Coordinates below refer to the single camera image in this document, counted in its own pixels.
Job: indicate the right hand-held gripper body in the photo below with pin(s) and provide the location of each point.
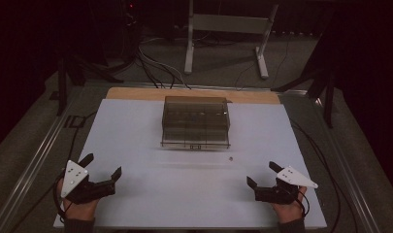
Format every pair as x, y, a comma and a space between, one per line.
281, 193

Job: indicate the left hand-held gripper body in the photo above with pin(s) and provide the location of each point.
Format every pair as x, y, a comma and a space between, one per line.
73, 178

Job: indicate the clear plastic drawer organizer box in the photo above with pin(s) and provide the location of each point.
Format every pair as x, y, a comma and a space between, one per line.
196, 122

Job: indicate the person's right hand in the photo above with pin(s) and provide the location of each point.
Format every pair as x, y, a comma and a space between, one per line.
288, 212

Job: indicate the person's left hand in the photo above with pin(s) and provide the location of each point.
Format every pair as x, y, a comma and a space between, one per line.
81, 211

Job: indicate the black tripod stand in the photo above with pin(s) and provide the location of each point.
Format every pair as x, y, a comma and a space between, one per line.
323, 82
72, 73

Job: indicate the wooden board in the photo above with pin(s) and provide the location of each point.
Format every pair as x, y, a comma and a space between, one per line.
190, 94

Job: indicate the black device with red light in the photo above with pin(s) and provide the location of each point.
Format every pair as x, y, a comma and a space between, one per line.
130, 16

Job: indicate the aluminium floor rail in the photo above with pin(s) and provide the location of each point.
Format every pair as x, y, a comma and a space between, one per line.
349, 168
32, 165

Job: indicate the white metal stand frame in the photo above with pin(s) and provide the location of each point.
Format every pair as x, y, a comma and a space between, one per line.
228, 24

